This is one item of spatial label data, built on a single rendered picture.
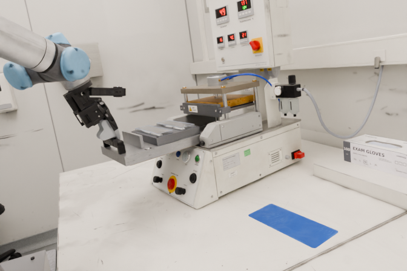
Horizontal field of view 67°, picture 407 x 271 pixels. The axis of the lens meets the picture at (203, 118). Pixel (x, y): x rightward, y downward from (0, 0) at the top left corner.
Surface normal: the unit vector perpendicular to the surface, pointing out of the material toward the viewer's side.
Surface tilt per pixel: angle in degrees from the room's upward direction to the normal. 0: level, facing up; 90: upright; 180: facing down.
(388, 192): 90
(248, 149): 90
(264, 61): 90
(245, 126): 90
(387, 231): 0
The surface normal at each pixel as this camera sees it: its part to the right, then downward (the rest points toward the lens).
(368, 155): -0.90, 0.19
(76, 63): 0.88, 0.00
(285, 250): -0.13, -0.97
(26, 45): 0.84, 0.22
